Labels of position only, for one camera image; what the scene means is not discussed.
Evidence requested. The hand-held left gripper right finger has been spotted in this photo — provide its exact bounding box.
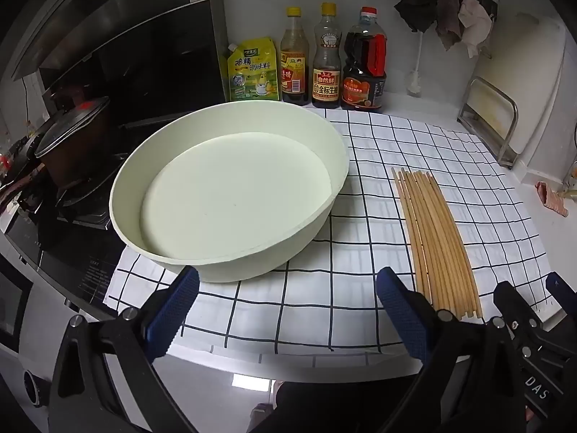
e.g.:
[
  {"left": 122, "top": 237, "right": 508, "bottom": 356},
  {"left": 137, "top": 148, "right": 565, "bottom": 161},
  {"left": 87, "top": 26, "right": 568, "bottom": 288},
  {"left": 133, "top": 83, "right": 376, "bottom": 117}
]
[{"left": 375, "top": 267, "right": 529, "bottom": 433}]

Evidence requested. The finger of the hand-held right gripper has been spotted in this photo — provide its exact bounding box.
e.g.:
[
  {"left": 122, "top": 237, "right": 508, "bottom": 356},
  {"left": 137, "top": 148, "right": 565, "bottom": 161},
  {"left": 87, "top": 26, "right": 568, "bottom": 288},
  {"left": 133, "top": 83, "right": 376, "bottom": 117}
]
[
  {"left": 545, "top": 272, "right": 577, "bottom": 323},
  {"left": 493, "top": 281, "right": 548, "bottom": 339}
]

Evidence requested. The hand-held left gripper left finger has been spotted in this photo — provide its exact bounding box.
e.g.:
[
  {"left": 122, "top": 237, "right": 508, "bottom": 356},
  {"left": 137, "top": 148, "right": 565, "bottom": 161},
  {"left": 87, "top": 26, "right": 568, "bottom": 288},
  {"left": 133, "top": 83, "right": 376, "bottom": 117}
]
[{"left": 47, "top": 265, "right": 201, "bottom": 433}]

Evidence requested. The row of wooden chopsticks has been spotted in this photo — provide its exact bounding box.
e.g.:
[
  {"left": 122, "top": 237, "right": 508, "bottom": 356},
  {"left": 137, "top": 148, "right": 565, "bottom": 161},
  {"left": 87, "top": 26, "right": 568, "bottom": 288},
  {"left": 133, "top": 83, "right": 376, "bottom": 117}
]
[{"left": 391, "top": 167, "right": 484, "bottom": 320}]

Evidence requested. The white round basin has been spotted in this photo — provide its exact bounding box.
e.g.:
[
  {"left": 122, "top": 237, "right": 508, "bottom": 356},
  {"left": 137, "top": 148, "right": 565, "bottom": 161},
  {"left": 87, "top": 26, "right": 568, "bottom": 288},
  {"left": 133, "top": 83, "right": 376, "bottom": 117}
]
[{"left": 109, "top": 101, "right": 350, "bottom": 284}]

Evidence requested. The black-checked white cloth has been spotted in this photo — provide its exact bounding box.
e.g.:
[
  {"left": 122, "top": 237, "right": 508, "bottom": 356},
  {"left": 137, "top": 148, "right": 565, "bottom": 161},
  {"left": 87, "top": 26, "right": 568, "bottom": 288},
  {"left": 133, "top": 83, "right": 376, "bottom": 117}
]
[{"left": 103, "top": 108, "right": 542, "bottom": 366}]

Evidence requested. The pink rag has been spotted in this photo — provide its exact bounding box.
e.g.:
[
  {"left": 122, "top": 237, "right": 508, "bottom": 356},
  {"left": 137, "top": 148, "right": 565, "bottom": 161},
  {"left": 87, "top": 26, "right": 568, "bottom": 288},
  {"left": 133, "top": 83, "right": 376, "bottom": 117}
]
[{"left": 535, "top": 181, "right": 571, "bottom": 217}]

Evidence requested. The metal board rack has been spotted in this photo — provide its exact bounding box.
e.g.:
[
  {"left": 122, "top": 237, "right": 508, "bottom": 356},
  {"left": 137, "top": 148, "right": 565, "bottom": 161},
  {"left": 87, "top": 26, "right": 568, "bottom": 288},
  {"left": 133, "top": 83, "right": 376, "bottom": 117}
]
[{"left": 457, "top": 76, "right": 519, "bottom": 170}]

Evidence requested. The black gas stove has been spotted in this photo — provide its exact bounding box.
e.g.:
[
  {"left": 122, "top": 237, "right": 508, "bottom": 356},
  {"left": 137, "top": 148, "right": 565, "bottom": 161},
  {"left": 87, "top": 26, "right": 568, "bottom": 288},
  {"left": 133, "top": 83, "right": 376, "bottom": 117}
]
[{"left": 0, "top": 162, "right": 136, "bottom": 316}]

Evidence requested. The black built-in oven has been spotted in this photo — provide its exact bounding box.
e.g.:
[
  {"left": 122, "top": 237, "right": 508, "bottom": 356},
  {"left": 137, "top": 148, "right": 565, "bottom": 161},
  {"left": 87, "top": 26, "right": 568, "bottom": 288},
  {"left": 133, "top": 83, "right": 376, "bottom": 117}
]
[{"left": 0, "top": 257, "right": 46, "bottom": 357}]

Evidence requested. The dark cooking pot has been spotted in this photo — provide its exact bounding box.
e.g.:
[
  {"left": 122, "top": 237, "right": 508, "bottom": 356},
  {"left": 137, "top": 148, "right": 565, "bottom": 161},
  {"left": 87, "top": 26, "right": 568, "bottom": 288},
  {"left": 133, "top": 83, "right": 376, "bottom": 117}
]
[{"left": 45, "top": 113, "right": 120, "bottom": 190}]

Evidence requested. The black frying pan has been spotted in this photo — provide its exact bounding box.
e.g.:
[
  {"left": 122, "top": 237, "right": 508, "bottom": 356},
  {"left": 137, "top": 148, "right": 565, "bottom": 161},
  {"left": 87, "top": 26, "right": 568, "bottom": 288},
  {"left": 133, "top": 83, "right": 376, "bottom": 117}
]
[{"left": 0, "top": 142, "right": 46, "bottom": 199}]

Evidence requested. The glass pot lid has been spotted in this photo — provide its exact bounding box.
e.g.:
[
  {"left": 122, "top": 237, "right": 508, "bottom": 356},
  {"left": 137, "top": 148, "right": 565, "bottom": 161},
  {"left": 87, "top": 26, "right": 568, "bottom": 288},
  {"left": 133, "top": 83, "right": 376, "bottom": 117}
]
[{"left": 35, "top": 96, "right": 111, "bottom": 158}]

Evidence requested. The white cutting board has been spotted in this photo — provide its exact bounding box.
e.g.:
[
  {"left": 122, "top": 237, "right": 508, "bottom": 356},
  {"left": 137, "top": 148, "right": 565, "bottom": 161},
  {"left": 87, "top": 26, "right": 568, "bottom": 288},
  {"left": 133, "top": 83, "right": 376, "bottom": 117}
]
[{"left": 473, "top": 13, "right": 566, "bottom": 154}]

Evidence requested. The large dark red-capped bottle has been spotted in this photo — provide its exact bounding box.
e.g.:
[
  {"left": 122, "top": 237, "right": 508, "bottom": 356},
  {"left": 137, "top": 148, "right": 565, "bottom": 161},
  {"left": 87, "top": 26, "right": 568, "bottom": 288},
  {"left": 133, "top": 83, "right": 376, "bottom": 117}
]
[{"left": 341, "top": 6, "right": 388, "bottom": 113}]

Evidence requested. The white hanging brush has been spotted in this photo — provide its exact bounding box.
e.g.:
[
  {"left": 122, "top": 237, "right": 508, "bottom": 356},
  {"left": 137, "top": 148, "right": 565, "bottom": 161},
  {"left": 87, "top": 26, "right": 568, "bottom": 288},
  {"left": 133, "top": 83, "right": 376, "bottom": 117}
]
[{"left": 407, "top": 31, "right": 424, "bottom": 95}]

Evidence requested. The clear soy sauce bottle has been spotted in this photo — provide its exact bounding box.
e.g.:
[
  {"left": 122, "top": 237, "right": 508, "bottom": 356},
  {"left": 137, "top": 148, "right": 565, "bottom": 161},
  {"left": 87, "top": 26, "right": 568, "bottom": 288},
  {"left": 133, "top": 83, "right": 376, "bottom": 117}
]
[{"left": 311, "top": 2, "right": 342, "bottom": 109}]

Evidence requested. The yellow-green seasoning pouch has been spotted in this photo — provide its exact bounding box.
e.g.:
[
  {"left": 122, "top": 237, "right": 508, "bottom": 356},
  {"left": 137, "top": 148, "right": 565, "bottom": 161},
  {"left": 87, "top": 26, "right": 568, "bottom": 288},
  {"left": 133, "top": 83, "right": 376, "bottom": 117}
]
[{"left": 224, "top": 37, "right": 278, "bottom": 102}]

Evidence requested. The black steel range hood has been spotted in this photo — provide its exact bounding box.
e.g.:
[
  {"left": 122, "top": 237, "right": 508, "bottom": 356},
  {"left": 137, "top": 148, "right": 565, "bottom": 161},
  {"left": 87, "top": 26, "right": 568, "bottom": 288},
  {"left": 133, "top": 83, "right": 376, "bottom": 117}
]
[{"left": 11, "top": 0, "right": 226, "bottom": 127}]

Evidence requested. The amber vinegar bottle yellow cap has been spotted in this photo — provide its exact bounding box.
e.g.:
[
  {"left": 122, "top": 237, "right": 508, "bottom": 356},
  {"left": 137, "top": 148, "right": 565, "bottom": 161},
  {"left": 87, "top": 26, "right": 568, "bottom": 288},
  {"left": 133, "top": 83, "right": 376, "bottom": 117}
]
[{"left": 279, "top": 6, "right": 311, "bottom": 106}]

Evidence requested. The pink hanging cloth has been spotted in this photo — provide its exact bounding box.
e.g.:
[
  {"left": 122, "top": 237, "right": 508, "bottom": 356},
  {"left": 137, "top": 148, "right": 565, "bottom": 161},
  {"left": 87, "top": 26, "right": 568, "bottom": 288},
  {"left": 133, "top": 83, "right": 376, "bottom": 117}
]
[{"left": 457, "top": 0, "right": 494, "bottom": 58}]

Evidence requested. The brown hanging cloth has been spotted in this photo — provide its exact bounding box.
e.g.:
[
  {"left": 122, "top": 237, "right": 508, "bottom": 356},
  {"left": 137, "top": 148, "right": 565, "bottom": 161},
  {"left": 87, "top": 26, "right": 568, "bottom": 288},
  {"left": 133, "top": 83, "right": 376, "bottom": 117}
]
[{"left": 435, "top": 0, "right": 465, "bottom": 51}]

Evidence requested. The dark hanging cloth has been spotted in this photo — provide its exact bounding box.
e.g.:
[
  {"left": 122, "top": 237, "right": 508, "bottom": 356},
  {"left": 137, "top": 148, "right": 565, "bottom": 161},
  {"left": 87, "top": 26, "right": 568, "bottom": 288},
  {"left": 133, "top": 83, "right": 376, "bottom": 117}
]
[{"left": 393, "top": 0, "right": 440, "bottom": 32}]

